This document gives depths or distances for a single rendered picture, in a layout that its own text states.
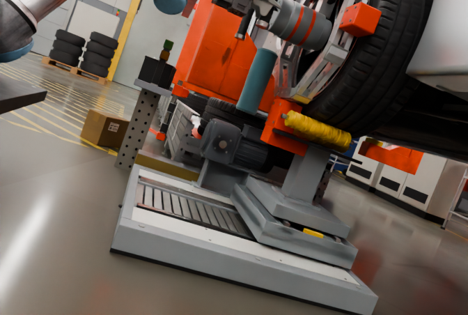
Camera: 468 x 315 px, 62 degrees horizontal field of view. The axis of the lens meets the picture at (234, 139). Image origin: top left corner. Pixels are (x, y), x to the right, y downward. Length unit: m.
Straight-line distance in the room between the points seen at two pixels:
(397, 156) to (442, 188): 1.76
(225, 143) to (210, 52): 0.45
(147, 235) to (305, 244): 0.55
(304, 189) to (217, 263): 0.53
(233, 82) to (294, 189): 0.65
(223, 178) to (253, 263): 0.79
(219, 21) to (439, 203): 5.01
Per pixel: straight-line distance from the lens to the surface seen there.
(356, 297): 1.35
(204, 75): 1.86
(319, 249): 1.40
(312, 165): 1.52
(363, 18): 1.22
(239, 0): 1.27
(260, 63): 1.55
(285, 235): 1.34
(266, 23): 1.29
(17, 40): 1.47
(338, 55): 1.28
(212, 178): 1.88
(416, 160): 4.82
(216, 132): 1.68
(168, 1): 1.14
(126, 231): 1.10
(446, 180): 6.32
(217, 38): 1.89
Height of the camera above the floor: 0.46
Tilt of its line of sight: 4 degrees down
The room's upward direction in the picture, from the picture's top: 21 degrees clockwise
